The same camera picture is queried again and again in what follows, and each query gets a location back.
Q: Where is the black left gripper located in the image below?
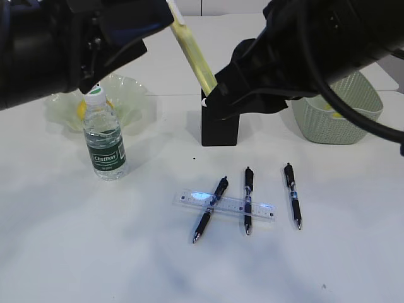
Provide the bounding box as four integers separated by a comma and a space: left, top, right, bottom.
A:
63, 7, 147, 93

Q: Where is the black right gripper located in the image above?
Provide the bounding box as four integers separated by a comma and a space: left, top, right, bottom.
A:
206, 28, 303, 120

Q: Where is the yellow pear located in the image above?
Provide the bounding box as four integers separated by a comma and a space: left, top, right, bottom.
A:
76, 98, 114, 121

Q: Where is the yellow utility knife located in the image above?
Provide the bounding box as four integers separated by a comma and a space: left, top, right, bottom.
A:
167, 1, 217, 97

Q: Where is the yellow waste paper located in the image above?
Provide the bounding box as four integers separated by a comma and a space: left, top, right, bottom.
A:
324, 104, 343, 119

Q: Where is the clear water bottle green label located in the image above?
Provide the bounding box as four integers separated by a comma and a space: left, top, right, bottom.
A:
83, 84, 129, 181

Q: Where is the clear plastic ruler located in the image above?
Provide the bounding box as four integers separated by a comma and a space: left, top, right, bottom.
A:
173, 189, 275, 222

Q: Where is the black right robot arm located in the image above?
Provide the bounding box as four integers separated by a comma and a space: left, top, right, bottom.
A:
205, 1, 403, 119

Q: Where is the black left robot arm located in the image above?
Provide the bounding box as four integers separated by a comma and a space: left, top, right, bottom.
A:
1, 1, 146, 110

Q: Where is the black square pen holder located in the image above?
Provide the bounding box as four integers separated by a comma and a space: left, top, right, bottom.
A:
201, 105, 240, 146

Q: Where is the green wavy glass plate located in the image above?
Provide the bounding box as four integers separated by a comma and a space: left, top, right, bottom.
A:
45, 73, 148, 133

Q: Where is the black pen middle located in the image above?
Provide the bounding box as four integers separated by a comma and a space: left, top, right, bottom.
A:
244, 167, 254, 235

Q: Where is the black pen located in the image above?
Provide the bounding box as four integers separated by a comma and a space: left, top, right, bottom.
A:
193, 176, 229, 244
244, 167, 254, 235
283, 163, 302, 230

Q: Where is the green woven plastic basket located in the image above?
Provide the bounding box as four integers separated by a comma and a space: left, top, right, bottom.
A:
290, 71, 384, 145

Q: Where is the black pen right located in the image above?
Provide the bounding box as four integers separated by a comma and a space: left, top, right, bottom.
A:
283, 163, 302, 230

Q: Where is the black pen left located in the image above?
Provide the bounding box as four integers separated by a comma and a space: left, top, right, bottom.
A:
193, 176, 229, 244

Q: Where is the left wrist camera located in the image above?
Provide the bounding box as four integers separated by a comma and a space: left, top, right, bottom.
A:
67, 1, 174, 47

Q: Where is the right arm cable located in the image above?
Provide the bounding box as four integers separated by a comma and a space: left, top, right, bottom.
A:
293, 0, 404, 157

